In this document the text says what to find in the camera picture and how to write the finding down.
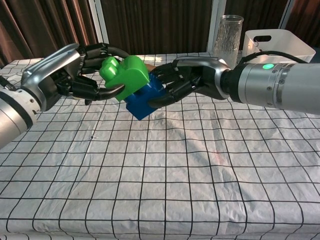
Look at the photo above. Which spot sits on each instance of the dark brown curtain panel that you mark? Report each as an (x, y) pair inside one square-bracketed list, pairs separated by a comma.
[(306, 22), (157, 25), (42, 27), (255, 12)]

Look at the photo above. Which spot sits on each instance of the wooden stick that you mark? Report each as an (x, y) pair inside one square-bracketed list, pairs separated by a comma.
[(150, 67)]

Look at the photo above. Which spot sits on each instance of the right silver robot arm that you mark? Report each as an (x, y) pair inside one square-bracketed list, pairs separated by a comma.
[(275, 85)]

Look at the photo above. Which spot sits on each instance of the white black checked tablecloth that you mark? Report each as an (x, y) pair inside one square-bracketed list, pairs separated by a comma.
[(160, 175)]

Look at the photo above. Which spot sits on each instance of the white frame post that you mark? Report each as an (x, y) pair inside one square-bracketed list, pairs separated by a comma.
[(216, 25), (286, 13), (98, 22)]

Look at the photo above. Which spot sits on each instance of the white plastic basket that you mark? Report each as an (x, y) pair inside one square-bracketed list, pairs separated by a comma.
[(287, 42)]

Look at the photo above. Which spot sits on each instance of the blue toy block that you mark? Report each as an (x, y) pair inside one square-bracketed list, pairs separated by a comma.
[(142, 105)]

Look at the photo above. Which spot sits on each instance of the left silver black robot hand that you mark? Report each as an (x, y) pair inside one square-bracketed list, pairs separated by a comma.
[(50, 72)]

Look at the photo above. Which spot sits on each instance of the clear glass jar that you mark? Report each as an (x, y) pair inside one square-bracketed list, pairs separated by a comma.
[(228, 40)]

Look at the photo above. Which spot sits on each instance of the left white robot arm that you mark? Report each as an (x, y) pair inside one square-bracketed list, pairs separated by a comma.
[(12, 112)]

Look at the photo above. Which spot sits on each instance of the green plastic block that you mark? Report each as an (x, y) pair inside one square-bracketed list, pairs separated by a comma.
[(132, 75)]

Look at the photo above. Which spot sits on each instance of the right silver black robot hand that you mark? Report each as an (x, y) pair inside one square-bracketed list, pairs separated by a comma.
[(207, 75)]

